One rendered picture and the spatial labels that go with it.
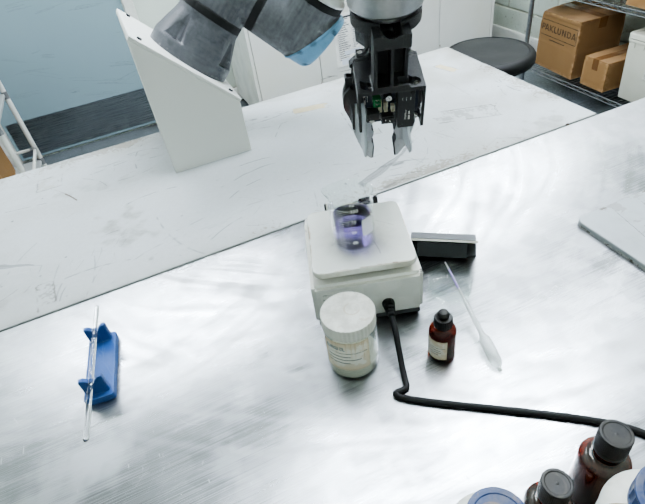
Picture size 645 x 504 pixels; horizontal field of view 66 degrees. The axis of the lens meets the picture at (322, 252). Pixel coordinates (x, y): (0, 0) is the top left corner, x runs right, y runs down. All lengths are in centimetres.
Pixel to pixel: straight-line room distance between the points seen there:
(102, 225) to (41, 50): 257
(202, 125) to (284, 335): 49
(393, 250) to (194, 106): 51
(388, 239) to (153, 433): 34
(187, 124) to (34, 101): 260
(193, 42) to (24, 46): 252
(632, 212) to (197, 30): 75
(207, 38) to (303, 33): 17
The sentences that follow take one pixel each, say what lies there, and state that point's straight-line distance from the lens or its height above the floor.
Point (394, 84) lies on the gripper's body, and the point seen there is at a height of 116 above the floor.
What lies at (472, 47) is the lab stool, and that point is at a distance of 217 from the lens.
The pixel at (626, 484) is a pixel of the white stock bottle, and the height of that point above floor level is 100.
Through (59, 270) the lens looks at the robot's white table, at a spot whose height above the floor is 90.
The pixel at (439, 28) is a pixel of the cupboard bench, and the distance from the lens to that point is 351.
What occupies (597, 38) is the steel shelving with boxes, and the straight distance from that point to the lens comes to 323.
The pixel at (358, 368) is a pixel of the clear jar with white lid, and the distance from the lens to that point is 55.
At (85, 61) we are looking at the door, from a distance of 345.
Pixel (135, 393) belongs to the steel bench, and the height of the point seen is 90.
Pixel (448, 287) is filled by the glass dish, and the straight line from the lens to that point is 66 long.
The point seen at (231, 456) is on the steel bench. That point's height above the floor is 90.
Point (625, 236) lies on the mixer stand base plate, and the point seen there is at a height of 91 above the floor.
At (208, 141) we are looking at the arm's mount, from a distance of 99.
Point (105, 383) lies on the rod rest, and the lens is 63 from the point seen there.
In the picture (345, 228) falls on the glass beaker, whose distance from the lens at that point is 55.
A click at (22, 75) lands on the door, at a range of 348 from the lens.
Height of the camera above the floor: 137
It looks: 40 degrees down
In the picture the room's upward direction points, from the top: 9 degrees counter-clockwise
